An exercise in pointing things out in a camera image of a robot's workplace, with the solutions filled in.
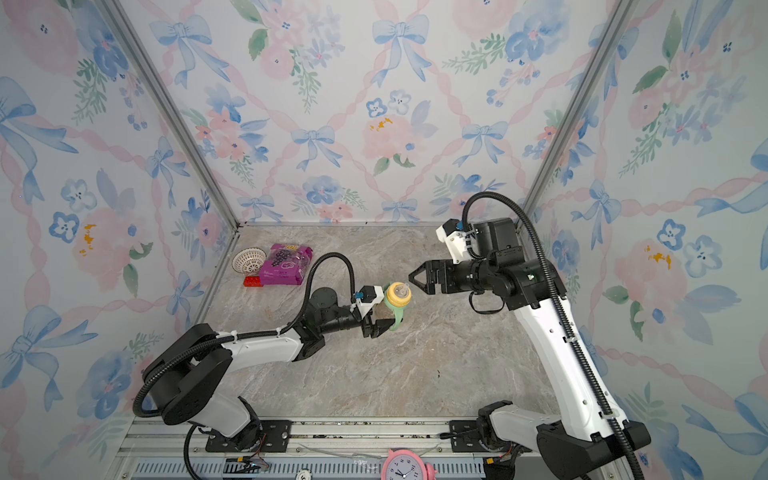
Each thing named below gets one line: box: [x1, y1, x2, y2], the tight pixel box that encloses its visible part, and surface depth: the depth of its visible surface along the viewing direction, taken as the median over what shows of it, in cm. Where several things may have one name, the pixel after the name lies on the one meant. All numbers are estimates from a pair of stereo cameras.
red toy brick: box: [243, 276, 263, 287], surface depth 103 cm
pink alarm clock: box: [381, 449, 438, 480], surface depth 69 cm
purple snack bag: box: [259, 243, 314, 285], surface depth 102 cm
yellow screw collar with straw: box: [386, 282, 412, 307], surface depth 70 cm
